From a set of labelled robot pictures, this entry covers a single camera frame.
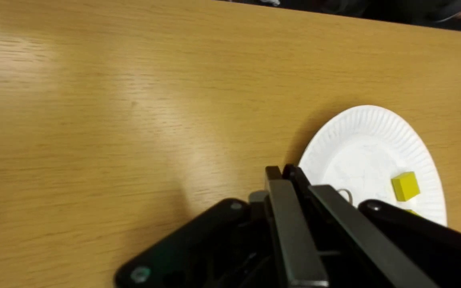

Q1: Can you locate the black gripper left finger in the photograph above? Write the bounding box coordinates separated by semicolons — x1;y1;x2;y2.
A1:
265;166;329;288

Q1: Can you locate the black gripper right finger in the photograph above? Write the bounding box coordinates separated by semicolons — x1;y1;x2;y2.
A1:
283;165;436;288

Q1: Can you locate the yellow block upper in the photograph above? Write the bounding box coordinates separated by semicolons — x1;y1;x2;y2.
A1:
390;171;419;201

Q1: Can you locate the rubber band on plate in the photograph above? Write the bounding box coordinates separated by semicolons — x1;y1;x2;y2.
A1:
335;189;353;205

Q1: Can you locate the white paper plate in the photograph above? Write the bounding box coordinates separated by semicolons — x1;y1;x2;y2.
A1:
299;105;448;225

